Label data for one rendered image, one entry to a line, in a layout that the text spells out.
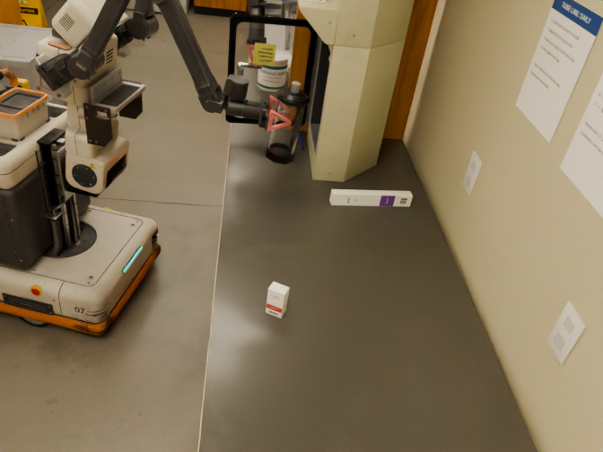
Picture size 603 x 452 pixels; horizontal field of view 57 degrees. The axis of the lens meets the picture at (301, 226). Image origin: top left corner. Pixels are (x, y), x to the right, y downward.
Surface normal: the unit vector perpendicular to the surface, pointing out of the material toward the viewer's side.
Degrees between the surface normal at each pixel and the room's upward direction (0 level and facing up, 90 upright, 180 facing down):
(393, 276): 0
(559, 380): 90
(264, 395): 0
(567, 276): 90
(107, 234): 0
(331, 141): 90
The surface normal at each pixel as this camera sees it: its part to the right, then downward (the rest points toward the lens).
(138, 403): 0.12, -0.80
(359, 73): 0.06, 0.59
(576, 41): -0.99, -0.07
